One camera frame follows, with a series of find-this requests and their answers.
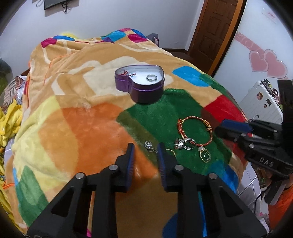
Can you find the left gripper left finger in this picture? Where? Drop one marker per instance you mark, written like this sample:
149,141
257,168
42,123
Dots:
67,214

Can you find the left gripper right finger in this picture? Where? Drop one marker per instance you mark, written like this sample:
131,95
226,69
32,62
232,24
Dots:
205,203

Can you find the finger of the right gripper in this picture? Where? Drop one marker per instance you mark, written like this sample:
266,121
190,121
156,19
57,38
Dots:
238,125
233,133

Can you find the silver flower charm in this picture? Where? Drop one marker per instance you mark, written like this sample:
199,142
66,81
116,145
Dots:
149,146

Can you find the white suitcase with stickers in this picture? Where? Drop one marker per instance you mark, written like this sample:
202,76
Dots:
262,103

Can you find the white wardrobe sliding door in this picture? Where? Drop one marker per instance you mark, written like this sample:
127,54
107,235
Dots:
261,49

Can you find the purple heart-shaped tin box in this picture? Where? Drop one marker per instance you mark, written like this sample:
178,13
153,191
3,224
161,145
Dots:
146,87

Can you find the brown wooden door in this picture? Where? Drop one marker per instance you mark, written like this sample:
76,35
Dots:
214,32

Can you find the yellow cartoon blanket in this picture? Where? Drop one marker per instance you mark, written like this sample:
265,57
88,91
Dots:
10,125

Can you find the colourful patchwork plush blanket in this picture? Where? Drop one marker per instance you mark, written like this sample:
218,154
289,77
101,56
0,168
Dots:
75,120

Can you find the grey purple bag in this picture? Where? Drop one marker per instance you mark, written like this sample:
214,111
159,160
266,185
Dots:
154,38

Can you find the striped patterned bedding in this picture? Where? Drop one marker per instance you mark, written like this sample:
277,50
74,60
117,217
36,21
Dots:
13,91

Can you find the small black wall monitor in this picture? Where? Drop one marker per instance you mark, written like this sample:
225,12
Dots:
51,3

